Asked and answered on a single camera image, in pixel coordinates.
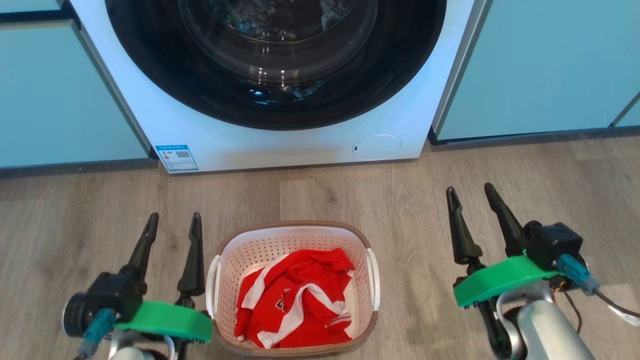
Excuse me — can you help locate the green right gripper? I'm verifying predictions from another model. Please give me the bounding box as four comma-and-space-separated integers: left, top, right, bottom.
446, 182, 560, 308

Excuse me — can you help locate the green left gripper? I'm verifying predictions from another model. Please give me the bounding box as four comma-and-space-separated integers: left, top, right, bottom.
114, 212, 214, 344

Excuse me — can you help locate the white perforated laundry basket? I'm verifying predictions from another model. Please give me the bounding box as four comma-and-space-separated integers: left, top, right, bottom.
205, 221, 381, 357

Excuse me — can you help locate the blue energy label sticker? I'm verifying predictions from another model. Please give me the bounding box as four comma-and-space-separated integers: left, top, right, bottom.
155, 144, 199, 173

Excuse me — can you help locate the red white-striped jersey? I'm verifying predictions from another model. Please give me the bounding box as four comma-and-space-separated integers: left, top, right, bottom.
234, 248, 356, 349

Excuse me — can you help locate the round white filter cover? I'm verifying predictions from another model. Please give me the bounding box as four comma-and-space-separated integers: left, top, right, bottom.
351, 134, 402, 161

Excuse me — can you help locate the white front-load washing machine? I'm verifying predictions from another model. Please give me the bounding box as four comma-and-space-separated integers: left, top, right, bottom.
70, 0, 493, 174

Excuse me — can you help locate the wide pale teal cabinet door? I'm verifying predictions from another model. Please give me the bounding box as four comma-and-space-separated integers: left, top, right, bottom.
428, 0, 640, 146

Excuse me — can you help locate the large pale teal cabinet door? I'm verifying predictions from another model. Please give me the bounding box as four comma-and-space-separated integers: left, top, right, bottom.
0, 20, 151, 170

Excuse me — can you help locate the round black glass washer door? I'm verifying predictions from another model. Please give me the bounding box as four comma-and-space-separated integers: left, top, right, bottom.
104, 0, 447, 132

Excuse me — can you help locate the small pale teal cabinet door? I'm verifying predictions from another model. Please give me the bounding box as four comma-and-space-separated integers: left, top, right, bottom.
0, 0, 66, 15

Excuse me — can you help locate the teal plug right camera cable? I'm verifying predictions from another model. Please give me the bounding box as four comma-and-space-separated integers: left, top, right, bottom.
556, 254, 640, 327

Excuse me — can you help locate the teal plug camera cable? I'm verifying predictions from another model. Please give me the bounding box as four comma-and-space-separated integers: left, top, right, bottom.
556, 254, 640, 327
75, 308, 117, 360

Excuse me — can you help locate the teal plug left camera cable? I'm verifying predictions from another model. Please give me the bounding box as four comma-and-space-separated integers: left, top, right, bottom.
75, 308, 117, 360

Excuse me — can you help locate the thin brown wire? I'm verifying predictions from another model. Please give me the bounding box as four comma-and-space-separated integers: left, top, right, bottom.
549, 276, 584, 335

